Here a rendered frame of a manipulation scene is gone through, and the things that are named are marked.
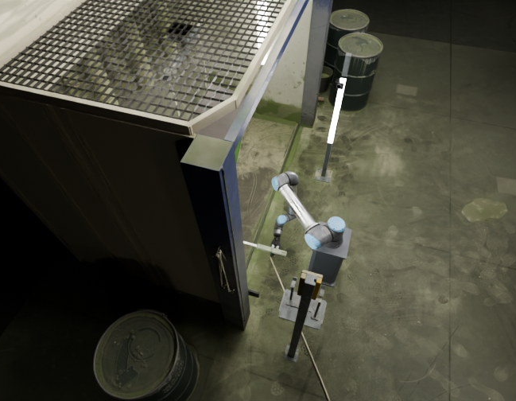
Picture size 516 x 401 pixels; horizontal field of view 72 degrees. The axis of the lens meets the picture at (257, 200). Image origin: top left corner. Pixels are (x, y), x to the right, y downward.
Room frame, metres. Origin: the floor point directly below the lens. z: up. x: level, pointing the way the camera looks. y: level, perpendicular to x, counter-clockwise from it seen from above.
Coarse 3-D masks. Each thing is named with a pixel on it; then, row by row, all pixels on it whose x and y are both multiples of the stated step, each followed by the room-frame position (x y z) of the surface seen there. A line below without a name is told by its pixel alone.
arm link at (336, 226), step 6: (336, 216) 1.62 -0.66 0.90; (330, 222) 1.56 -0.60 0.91; (336, 222) 1.56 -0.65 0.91; (342, 222) 1.57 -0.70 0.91; (330, 228) 1.51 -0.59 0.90; (336, 228) 1.50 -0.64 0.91; (342, 228) 1.50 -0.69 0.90; (336, 234) 1.48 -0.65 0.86; (342, 234) 1.50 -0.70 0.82; (336, 240) 1.48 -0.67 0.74
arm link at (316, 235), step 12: (276, 180) 1.97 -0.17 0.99; (288, 180) 1.98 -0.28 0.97; (288, 192) 1.86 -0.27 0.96; (288, 204) 1.78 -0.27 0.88; (300, 204) 1.74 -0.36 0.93; (300, 216) 1.64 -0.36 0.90; (312, 228) 1.51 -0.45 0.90; (324, 228) 1.51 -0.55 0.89; (312, 240) 1.41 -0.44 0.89; (324, 240) 1.42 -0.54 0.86
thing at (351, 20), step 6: (336, 12) 5.14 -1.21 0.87; (342, 12) 5.15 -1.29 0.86; (348, 12) 5.14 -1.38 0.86; (354, 12) 5.13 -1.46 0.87; (330, 18) 4.97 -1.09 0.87; (336, 18) 4.98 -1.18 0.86; (342, 18) 4.97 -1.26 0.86; (348, 18) 4.97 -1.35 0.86; (354, 18) 4.96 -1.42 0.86; (360, 18) 4.96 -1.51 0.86; (366, 18) 4.95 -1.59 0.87; (336, 24) 4.83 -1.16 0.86; (342, 24) 4.82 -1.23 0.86; (348, 24) 4.82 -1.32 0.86; (354, 24) 4.81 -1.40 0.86; (360, 24) 4.81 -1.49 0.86; (366, 24) 4.80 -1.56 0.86
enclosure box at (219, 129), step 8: (224, 88) 2.34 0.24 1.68; (208, 96) 2.22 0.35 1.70; (216, 96) 2.23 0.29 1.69; (224, 96) 2.25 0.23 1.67; (240, 104) 2.18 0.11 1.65; (200, 112) 2.04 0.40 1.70; (232, 112) 2.09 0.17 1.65; (216, 120) 1.98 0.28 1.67; (224, 120) 1.99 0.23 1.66; (232, 120) 2.00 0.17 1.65; (208, 128) 1.89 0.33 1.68; (216, 128) 1.90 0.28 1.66; (224, 128) 1.91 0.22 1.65; (208, 136) 1.82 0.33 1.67; (216, 136) 1.83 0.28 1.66; (224, 136) 1.84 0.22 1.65; (240, 144) 2.33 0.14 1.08
